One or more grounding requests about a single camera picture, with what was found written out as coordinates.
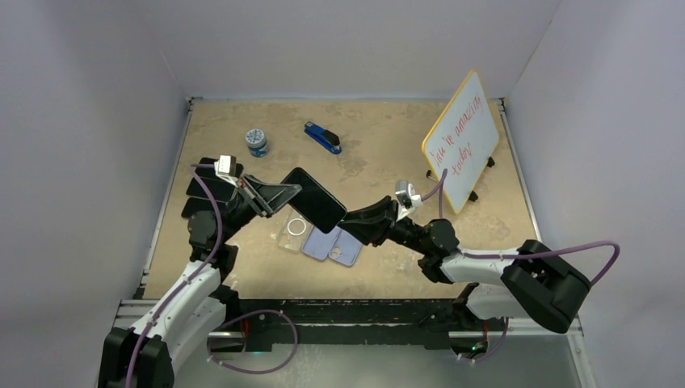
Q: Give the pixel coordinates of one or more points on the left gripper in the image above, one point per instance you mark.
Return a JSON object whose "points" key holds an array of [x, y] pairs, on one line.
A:
{"points": [[263, 199]]}

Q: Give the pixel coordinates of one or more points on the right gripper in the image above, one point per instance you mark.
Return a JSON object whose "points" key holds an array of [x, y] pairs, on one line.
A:
{"points": [[372, 223]]}

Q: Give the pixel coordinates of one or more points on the clear magsafe phone case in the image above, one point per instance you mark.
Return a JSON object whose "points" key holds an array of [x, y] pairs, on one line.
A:
{"points": [[293, 233]]}

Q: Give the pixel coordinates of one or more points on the lilac phone case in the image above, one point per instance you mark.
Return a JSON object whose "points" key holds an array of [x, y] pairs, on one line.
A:
{"points": [[318, 244], [345, 249]]}

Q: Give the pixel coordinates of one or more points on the black phone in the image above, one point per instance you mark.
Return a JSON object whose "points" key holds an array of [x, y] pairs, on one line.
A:
{"points": [[209, 173], [220, 190]]}

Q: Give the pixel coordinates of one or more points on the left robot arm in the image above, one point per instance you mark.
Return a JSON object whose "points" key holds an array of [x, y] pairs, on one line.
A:
{"points": [[151, 351]]}

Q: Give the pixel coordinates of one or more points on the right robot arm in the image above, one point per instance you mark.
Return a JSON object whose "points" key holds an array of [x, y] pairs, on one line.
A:
{"points": [[529, 281]]}

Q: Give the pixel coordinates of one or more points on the blue white jar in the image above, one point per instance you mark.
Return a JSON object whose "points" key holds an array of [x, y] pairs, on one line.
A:
{"points": [[256, 141]]}

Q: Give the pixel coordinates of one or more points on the blue stapler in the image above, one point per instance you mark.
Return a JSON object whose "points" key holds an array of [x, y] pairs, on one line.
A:
{"points": [[324, 137]]}

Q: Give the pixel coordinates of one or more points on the yellow framed whiteboard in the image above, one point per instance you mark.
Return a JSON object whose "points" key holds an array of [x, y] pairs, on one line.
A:
{"points": [[462, 141]]}

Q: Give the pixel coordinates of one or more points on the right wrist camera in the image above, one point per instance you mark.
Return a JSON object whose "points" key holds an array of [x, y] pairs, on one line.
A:
{"points": [[408, 199]]}

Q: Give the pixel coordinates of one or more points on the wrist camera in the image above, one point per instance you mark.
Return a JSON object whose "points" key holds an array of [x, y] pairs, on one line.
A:
{"points": [[408, 199], [225, 167]]}

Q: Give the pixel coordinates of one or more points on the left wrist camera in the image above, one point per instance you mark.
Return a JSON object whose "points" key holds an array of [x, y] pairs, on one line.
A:
{"points": [[225, 167]]}

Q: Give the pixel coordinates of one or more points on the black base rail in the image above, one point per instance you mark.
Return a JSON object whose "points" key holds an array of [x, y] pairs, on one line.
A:
{"points": [[433, 324]]}

